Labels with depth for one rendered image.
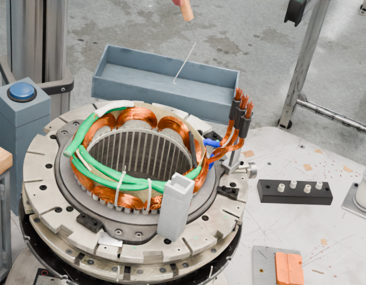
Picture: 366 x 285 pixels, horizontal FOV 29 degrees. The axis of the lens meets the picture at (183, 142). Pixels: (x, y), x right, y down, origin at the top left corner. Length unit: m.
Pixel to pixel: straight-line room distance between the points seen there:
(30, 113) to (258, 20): 2.49
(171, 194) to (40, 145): 0.25
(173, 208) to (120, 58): 0.49
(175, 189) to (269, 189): 0.61
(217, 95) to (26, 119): 0.34
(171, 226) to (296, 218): 0.58
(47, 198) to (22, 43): 0.48
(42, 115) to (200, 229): 0.41
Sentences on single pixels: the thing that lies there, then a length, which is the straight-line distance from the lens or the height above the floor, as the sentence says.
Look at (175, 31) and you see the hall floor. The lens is 3.38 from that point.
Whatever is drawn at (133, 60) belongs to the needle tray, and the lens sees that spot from 1.31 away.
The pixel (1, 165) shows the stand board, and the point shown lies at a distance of 1.06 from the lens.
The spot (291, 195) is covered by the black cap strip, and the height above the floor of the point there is 0.80.
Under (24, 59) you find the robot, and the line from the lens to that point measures 1.40.
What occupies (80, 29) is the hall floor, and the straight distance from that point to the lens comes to 3.32.
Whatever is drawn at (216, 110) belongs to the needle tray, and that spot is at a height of 1.05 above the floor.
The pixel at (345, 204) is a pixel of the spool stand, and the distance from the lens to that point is 1.51.
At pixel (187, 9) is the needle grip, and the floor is 1.21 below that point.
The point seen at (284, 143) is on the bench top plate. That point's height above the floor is 0.78.
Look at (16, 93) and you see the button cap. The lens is 1.21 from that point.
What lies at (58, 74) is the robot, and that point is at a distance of 1.44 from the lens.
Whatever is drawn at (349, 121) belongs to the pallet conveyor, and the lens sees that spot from 2.84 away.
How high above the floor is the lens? 1.79
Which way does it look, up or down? 41 degrees down
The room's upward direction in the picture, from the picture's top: 11 degrees clockwise
